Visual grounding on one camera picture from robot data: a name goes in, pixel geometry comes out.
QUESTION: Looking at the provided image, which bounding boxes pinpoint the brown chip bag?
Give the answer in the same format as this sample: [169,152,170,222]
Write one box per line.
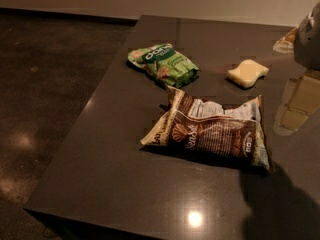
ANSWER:
[141,86,271,170]

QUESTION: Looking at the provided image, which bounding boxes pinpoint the yellow sponge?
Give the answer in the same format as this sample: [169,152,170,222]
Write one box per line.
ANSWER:
[226,59,269,89]

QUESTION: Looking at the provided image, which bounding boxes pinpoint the green chip bag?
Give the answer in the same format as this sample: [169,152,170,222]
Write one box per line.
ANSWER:
[128,43,199,88]

